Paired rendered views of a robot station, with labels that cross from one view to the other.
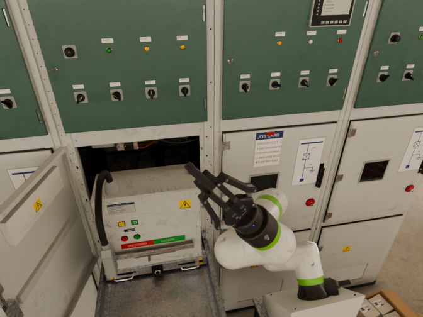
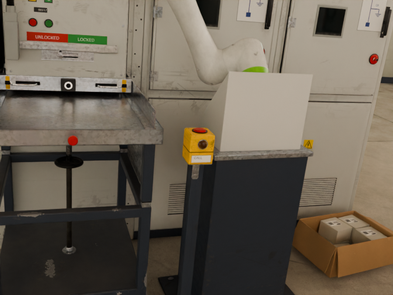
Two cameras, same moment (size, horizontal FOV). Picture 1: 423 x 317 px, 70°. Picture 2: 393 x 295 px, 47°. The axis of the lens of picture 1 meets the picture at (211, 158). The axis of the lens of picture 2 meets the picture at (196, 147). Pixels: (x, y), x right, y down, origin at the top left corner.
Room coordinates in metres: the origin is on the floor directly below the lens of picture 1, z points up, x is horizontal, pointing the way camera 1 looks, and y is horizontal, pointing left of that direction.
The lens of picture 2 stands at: (-0.88, -0.04, 1.31)
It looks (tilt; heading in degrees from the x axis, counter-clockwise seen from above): 19 degrees down; 353
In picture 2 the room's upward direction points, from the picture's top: 5 degrees clockwise
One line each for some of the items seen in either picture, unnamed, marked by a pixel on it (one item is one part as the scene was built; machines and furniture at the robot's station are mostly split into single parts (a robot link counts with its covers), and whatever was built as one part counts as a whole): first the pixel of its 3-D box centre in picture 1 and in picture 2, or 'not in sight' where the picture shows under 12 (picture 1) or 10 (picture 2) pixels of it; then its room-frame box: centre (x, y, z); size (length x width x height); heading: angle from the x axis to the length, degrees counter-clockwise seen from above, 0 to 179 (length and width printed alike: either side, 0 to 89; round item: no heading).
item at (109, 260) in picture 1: (109, 259); (11, 35); (0.95, 0.48, 1.09); 0.08 x 0.05 x 0.17; 12
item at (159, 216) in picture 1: (152, 233); (68, 22); (1.06, 0.29, 1.15); 0.48 x 0.01 x 0.48; 102
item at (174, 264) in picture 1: (157, 264); (68, 83); (1.08, 0.30, 0.89); 0.54 x 0.05 x 0.06; 102
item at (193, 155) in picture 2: not in sight; (198, 146); (0.47, -0.21, 0.85); 0.08 x 0.08 x 0.10; 12
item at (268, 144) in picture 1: (268, 149); not in sight; (1.35, -0.30, 1.46); 0.15 x 0.01 x 0.21; 102
